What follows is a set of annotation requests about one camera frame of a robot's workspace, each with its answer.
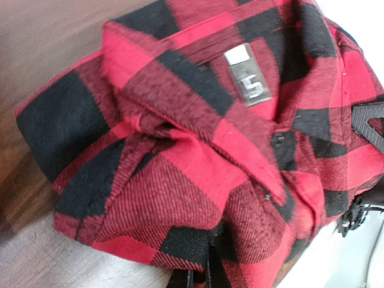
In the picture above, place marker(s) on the red black plaid shirt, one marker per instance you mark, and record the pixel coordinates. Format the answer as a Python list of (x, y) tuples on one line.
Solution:
[(198, 123)]

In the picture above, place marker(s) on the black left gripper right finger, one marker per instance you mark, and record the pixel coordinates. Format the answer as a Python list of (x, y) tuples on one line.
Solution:
[(215, 275)]

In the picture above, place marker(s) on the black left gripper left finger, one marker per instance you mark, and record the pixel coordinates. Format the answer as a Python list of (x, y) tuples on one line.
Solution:
[(190, 279)]

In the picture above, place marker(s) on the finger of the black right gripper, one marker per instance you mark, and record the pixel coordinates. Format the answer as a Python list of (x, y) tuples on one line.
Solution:
[(361, 114)]

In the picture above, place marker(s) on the front aluminium frame rail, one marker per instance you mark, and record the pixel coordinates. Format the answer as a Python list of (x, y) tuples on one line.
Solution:
[(335, 261)]

